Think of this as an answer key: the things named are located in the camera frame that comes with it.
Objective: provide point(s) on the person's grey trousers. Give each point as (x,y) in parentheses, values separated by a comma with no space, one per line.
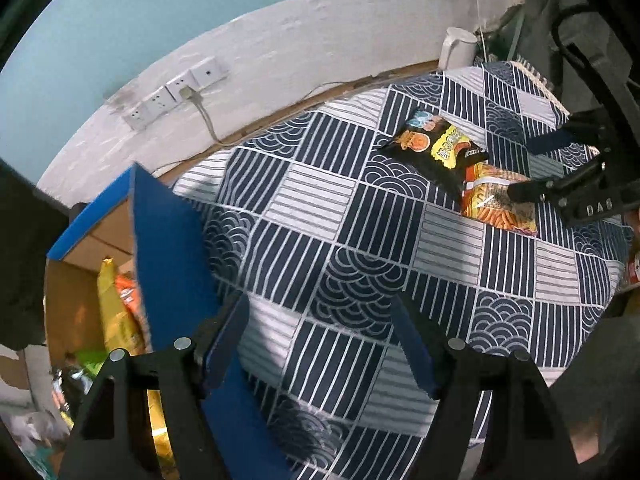
(600,360)

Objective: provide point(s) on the green snack packet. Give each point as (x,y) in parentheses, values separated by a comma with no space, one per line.
(92,360)

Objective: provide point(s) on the white wall socket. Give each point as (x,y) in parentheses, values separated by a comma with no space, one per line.
(136,116)
(181,87)
(159,101)
(209,71)

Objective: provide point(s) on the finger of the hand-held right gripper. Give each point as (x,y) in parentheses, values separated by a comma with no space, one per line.
(530,191)
(547,141)

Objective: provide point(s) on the blue cardboard box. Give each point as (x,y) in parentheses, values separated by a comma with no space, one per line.
(170,240)

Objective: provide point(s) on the orange snack packet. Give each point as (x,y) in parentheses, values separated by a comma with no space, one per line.
(127,295)

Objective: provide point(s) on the dark cabinet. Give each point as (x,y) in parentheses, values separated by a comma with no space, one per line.
(25,260)

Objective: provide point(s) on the navy checked tablecloth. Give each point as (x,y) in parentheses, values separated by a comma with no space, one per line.
(350,240)

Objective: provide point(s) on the black chip packet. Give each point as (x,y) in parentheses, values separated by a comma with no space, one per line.
(430,152)

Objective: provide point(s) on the orange chip packet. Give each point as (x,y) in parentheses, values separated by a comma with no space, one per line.
(492,205)

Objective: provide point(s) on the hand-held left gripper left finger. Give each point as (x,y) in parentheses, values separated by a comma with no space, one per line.
(225,345)

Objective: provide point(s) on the gold snack packet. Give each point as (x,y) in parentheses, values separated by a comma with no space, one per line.
(115,310)
(161,447)

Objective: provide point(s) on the white kettle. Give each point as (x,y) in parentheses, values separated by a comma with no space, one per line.
(457,50)

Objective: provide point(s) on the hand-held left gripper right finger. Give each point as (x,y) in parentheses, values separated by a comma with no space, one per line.
(417,350)

